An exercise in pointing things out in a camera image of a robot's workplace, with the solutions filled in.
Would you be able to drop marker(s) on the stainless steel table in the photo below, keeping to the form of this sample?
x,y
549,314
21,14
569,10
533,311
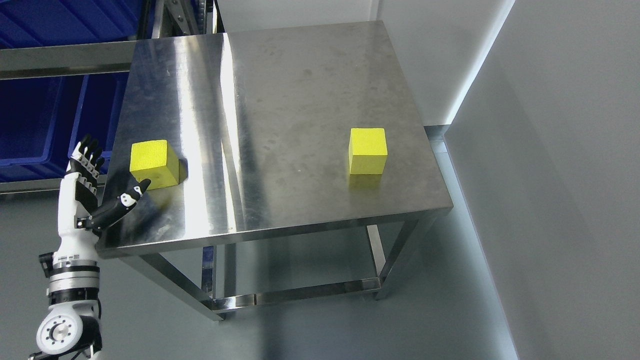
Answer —
x,y
261,123

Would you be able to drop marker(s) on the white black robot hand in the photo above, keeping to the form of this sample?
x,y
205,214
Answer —
x,y
80,219

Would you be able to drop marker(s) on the blue bin behind table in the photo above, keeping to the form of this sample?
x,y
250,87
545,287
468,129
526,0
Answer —
x,y
43,119

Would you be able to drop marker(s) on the yellow foam block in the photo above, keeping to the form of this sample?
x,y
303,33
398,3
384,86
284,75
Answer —
x,y
154,162
367,151

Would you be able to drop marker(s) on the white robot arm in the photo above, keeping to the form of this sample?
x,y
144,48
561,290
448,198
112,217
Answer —
x,y
72,326

